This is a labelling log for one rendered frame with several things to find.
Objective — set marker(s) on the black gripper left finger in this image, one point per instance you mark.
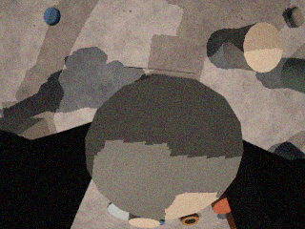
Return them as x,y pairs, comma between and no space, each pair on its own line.
50,172

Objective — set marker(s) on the brown cylinder with orange top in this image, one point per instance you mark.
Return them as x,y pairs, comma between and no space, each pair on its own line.
221,205
230,220

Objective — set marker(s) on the white round dish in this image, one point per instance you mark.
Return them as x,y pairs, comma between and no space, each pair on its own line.
117,213

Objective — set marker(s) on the orange ring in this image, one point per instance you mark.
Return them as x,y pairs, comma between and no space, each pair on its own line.
194,217

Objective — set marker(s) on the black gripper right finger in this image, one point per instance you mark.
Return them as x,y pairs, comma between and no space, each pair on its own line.
266,190

